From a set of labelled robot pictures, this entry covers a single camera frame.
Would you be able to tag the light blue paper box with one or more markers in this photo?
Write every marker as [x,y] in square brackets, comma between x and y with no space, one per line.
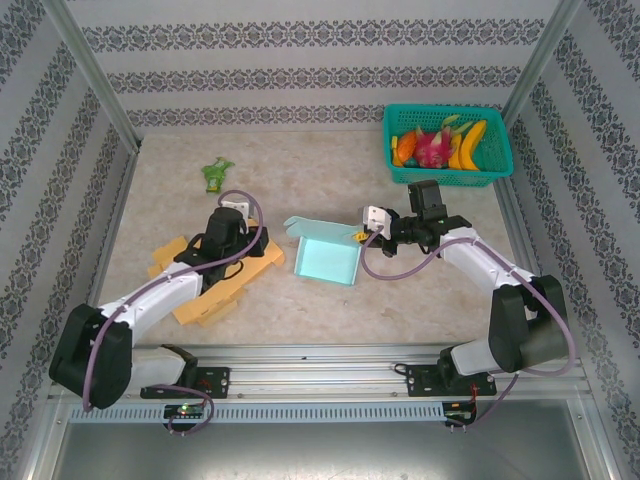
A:
[325,260]

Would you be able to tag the orange paper box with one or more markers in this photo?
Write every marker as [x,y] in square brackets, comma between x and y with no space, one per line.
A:
[272,255]

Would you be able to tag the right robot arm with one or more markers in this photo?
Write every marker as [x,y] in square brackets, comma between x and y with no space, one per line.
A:
[480,265]

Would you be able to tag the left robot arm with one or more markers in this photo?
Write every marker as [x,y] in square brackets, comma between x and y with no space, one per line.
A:
[155,305]

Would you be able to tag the small dark green toy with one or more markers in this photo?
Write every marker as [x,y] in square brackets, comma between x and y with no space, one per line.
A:
[410,163]

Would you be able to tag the green snack packet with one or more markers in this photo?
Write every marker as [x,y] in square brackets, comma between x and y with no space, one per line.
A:
[216,172]

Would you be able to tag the pink toy dragon fruit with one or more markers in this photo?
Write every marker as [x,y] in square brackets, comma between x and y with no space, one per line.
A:
[432,150]

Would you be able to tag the yellow toy fruit slice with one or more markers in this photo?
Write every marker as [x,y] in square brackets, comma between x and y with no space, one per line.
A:
[394,150]

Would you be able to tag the orange toy fruit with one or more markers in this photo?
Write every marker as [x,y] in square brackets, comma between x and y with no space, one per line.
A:
[406,145]

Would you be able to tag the yellow toy banana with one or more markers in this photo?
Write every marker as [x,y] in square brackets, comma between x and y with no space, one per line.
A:
[470,145]

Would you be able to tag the teal plastic basket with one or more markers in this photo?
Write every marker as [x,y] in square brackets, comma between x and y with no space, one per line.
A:
[492,160]

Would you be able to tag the grey sheet metal panel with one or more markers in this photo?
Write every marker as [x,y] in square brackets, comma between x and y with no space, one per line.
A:
[320,450]

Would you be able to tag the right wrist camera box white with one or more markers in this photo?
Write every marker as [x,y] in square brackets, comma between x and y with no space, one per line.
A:
[377,217]

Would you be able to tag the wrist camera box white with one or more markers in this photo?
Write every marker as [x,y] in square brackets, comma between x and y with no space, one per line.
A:
[235,209]
[377,217]

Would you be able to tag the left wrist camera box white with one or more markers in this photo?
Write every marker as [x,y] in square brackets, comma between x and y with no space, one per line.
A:
[235,209]

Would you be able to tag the aluminium side rail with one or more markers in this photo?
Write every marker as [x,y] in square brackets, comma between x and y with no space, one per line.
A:
[517,225]
[117,210]

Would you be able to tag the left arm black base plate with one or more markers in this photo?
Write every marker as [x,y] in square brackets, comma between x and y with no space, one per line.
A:
[220,380]

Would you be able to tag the aluminium mounting rail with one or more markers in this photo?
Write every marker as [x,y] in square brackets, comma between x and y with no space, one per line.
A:
[310,370]

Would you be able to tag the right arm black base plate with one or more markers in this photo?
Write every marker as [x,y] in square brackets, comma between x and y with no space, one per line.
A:
[420,382]

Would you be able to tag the aluminium frame post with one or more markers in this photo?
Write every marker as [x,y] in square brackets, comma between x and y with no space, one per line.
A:
[541,60]
[89,65]

